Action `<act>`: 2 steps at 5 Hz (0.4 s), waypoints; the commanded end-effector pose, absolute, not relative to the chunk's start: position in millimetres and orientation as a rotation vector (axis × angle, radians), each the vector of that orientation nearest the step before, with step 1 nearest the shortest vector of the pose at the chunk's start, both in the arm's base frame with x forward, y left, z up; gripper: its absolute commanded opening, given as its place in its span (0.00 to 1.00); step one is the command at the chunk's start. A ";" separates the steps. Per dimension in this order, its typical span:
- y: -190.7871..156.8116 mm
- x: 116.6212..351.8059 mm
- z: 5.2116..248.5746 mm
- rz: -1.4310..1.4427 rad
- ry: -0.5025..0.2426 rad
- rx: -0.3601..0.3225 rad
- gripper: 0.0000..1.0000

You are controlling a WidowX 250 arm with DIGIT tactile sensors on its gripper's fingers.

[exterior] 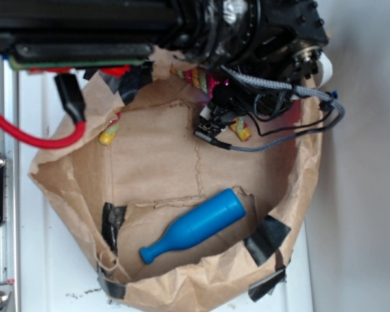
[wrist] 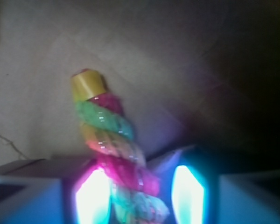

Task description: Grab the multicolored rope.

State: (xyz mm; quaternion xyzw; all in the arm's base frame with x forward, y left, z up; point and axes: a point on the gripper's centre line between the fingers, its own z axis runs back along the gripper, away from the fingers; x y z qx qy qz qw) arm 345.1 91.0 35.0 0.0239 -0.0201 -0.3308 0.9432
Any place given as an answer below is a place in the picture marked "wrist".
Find multicolored twisted rope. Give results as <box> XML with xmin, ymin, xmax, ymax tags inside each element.
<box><xmin>71</xmin><ymin>68</ymin><xmax>170</xmax><ymax>224</ymax></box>

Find crumpled brown paper bag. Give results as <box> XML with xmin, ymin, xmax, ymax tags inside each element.
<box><xmin>0</xmin><ymin>0</ymin><xmax>280</xmax><ymax>165</ymax></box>

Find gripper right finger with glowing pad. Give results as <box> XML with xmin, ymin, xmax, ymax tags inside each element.
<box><xmin>151</xmin><ymin>146</ymin><xmax>280</xmax><ymax>224</ymax></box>

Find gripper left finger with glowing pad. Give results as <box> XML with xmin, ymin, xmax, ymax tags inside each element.
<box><xmin>0</xmin><ymin>158</ymin><xmax>111</xmax><ymax>224</ymax></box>

